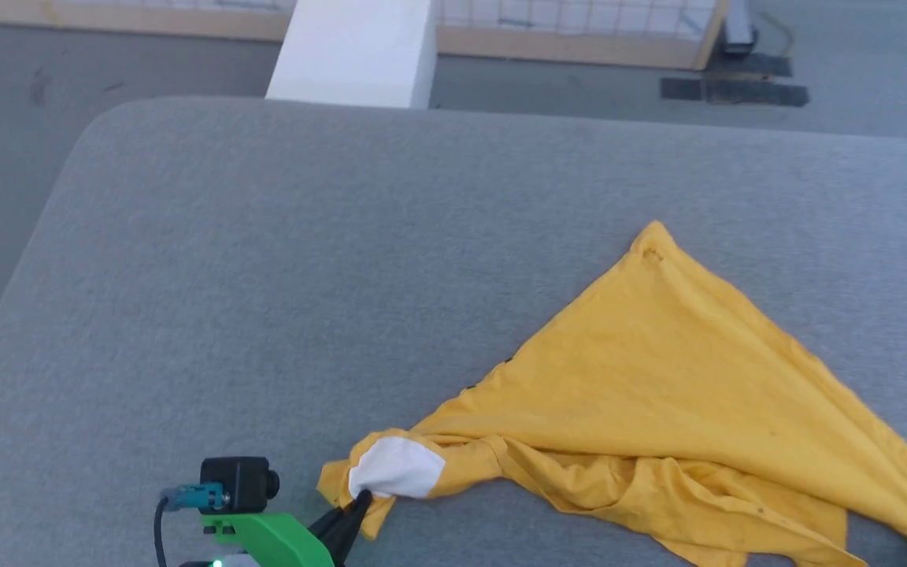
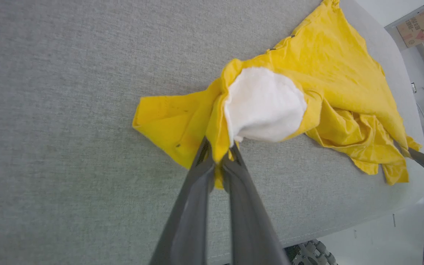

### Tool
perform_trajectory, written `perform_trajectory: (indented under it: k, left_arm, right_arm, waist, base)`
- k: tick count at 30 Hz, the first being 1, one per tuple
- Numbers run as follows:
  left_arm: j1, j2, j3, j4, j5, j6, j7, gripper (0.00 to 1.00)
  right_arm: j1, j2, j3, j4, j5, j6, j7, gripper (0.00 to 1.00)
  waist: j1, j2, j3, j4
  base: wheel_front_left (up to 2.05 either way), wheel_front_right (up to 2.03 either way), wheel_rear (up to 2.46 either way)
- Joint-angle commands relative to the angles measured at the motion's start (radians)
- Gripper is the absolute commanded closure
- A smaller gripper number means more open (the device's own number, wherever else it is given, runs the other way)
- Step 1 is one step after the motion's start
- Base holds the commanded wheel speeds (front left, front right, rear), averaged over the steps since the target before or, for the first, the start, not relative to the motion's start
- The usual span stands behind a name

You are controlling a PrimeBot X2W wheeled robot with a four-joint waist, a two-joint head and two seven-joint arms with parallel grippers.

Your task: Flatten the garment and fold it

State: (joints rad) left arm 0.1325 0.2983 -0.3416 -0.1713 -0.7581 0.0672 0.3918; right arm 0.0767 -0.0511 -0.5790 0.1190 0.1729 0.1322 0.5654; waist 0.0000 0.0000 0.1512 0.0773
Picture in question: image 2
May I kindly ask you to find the yellow cartoon face garment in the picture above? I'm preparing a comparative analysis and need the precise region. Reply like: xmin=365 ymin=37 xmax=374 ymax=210
xmin=132 ymin=0 xmax=422 ymax=190

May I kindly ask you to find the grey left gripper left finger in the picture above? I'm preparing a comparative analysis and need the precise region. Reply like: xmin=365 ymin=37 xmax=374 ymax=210
xmin=149 ymin=137 xmax=217 ymax=265

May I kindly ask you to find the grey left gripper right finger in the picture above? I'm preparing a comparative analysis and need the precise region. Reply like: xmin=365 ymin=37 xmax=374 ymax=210
xmin=220 ymin=143 xmax=290 ymax=265

